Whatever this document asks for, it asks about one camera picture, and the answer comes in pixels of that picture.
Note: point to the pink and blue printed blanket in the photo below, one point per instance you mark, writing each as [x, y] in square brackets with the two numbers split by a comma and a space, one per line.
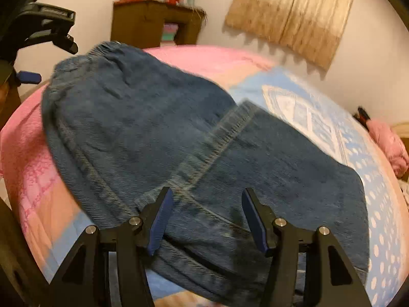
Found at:
[335, 128]

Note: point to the blue denim jeans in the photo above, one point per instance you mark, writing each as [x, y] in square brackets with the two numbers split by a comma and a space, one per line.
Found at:
[143, 128]

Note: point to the beige patterned curtain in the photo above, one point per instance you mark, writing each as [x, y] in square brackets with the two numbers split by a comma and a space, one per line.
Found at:
[294, 12]

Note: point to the pink folded quilt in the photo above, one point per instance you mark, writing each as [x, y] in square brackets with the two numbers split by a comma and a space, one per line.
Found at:
[389, 147]

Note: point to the stack of pastel books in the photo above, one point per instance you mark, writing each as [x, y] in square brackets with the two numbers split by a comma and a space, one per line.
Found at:
[169, 33]

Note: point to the cream wooden headboard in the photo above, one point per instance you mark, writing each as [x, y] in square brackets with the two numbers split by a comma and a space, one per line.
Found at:
[403, 129]

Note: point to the dark patterned cloth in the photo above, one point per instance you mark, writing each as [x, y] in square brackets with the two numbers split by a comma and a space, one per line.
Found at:
[362, 115]

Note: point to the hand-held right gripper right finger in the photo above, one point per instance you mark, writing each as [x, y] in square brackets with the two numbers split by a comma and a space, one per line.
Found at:
[254, 224]

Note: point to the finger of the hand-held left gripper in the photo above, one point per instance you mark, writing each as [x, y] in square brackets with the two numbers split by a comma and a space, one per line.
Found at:
[67, 43]
[30, 77]

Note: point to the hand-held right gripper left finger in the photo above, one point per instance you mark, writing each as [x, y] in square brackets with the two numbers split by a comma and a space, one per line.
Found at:
[159, 224]

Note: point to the brown wooden desk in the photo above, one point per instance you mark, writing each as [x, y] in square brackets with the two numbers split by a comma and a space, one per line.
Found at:
[140, 25]

